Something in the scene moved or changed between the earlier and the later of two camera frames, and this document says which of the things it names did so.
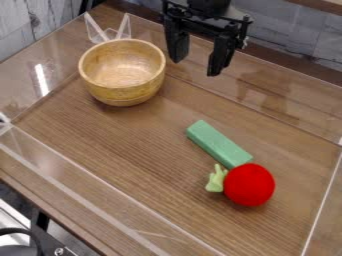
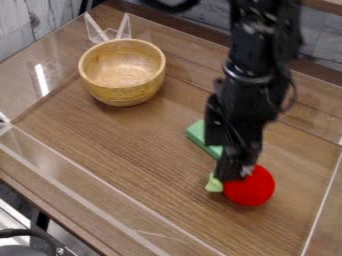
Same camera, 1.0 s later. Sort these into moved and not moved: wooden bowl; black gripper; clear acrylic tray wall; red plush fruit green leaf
Moved: black gripper
Not moved: clear acrylic tray wall; wooden bowl; red plush fruit green leaf
